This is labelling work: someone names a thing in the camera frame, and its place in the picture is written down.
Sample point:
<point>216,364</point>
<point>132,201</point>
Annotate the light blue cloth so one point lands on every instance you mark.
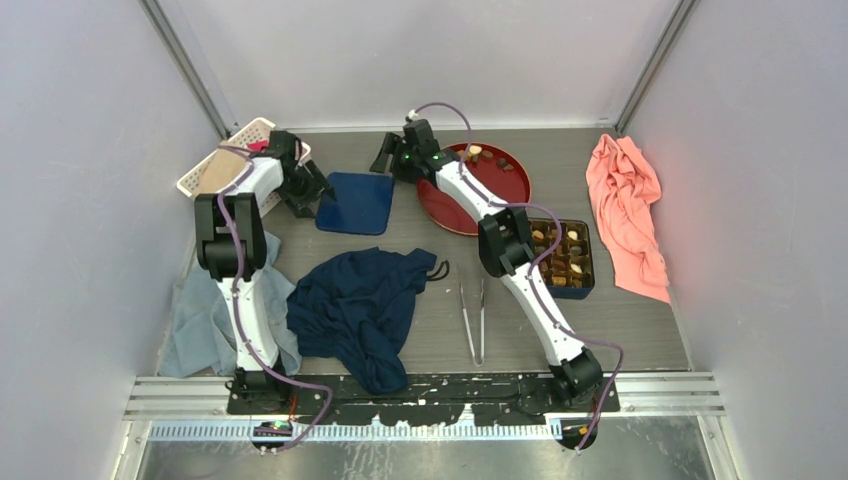
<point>201,334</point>

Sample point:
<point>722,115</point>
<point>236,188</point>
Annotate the salmon pink cloth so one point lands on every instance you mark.
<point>622,188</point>

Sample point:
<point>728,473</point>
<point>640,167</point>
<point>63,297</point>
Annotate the pink magenta cloth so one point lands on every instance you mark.
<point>257,144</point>

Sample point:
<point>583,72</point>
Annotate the blue tin lid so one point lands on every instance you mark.
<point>362,204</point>

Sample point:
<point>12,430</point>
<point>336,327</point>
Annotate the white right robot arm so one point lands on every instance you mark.
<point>505,245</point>

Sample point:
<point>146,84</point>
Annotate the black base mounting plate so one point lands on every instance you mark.
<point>492,399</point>

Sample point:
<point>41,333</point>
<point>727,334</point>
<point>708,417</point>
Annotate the blue chocolate tin box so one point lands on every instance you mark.
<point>568,272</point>

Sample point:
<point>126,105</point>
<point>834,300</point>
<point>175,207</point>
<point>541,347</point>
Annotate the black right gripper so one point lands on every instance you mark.
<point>390,148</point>

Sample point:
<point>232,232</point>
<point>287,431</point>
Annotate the beige cloth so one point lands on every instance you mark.
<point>227,163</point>

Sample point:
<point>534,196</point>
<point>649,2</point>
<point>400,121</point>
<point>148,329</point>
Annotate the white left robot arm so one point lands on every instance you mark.
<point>232,247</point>

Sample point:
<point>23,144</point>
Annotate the dark blue cloth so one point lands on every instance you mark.
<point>358,307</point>

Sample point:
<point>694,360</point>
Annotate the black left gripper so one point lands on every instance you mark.
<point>301,204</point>

